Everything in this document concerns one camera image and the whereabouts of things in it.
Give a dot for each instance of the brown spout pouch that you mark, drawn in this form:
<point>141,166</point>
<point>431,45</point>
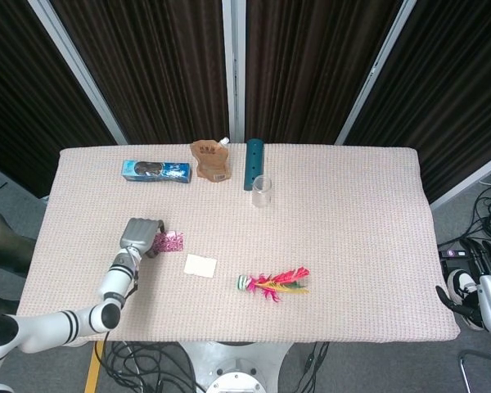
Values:
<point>210,163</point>

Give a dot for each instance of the dark ribbed partition panel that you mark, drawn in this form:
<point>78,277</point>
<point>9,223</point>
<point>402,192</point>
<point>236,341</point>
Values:
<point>311,61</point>
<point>155,61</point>
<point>454,82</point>
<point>24,102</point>

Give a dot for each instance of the grey aluminium partition rail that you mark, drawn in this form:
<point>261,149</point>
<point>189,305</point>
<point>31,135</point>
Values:
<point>466,180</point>
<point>8,176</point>

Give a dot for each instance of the pink patterned packet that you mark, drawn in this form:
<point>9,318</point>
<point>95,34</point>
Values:
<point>172,242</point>

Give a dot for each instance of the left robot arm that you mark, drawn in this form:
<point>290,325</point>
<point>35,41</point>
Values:
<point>114,278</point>

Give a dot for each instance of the white and black sneaker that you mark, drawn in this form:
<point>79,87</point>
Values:
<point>460,284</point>

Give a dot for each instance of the blue toothpaste box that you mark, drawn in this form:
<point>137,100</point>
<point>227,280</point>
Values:
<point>172,172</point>

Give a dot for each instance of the beige woven tablecloth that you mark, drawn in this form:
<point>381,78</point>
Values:
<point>352,245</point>

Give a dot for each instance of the dark teal perforated tube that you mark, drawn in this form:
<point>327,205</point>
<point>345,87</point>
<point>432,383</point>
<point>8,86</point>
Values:
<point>253,163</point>

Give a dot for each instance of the black bulky bag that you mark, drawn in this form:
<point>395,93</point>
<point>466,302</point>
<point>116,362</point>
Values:
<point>4,245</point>

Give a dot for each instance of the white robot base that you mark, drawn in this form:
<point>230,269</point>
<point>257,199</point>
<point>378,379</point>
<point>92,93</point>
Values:
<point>237,362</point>

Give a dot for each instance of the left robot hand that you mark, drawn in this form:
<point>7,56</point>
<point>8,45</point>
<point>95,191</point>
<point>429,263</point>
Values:
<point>137,233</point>

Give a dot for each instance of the colourful feather shuttlecock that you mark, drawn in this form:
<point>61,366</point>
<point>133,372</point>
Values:
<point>266,283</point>

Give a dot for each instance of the grey aluminium partition post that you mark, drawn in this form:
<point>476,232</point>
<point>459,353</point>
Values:
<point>376,69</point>
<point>234,61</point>
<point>77,73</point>

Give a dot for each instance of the clear plastic jar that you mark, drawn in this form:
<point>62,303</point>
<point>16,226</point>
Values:
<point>262,196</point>

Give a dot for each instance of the grey metal tube frame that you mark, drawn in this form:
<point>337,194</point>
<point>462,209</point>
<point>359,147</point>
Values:
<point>465,368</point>

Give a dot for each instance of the white square card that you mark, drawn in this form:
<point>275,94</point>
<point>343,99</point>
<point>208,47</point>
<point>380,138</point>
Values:
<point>200,266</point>

